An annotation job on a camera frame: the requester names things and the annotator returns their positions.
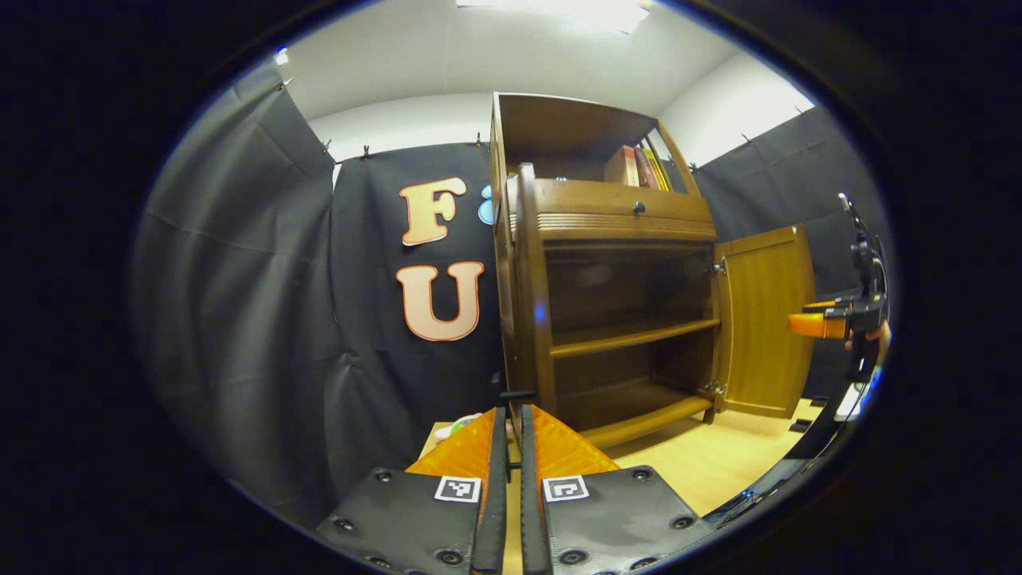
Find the green pink toy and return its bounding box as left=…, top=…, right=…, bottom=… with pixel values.
left=434, top=412, right=512, bottom=442

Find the wooden inner shelf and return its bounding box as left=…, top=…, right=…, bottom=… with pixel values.
left=549, top=318, right=722, bottom=358

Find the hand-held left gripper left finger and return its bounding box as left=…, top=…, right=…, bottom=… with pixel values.
left=315, top=406, right=509, bottom=575

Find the beige red book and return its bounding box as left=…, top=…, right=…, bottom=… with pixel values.
left=604, top=145, right=640, bottom=187

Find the black backdrop cloth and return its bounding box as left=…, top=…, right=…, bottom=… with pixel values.
left=132, top=64, right=891, bottom=528

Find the wooden shoe cabinet door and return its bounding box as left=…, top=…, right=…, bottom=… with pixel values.
left=511, top=162, right=557, bottom=424
left=713, top=225, right=817, bottom=420

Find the yellow book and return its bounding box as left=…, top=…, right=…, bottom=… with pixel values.
left=643, top=144, right=675, bottom=192

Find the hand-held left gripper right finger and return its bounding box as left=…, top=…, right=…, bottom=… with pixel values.
left=521, top=403, right=715, bottom=575

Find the large ceiling light panel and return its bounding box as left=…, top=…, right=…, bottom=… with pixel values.
left=455, top=0, right=652, bottom=34

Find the wooden double-door shoe cabinet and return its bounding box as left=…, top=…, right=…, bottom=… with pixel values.
left=489, top=92, right=817, bottom=450

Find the wooden drawer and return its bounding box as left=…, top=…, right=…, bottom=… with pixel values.
left=533, top=179, right=717, bottom=240

